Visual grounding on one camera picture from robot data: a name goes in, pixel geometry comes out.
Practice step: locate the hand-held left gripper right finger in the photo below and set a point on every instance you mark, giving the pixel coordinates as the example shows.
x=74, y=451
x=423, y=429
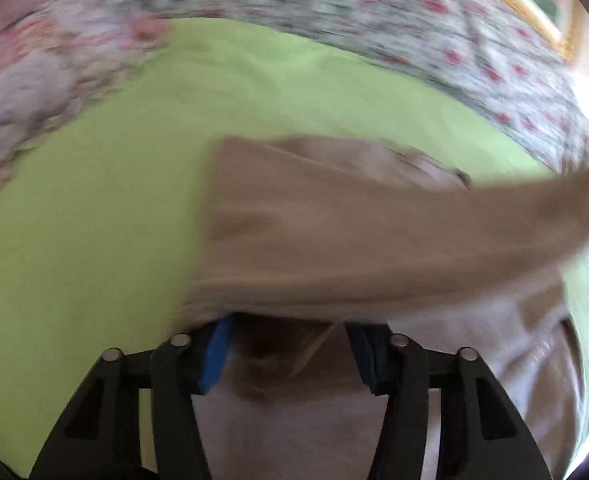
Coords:
x=369, y=355

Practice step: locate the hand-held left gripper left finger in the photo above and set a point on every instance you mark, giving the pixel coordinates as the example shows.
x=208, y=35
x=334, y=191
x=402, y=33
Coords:
x=217, y=355

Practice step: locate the beige knit sweater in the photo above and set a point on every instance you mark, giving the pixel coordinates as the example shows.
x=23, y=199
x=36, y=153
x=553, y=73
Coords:
x=324, y=235

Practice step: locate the light green bed sheet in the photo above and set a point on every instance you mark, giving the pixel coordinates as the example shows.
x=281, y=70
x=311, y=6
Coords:
x=99, y=210

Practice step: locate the pastel floral ruffled pillow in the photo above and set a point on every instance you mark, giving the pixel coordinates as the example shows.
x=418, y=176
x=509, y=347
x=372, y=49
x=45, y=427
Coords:
x=34, y=85

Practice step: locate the red floral white quilt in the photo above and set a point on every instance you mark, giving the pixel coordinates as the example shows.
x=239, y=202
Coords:
x=424, y=25

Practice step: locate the gold framed picture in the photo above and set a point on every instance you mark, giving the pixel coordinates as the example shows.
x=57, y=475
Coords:
x=529, y=10

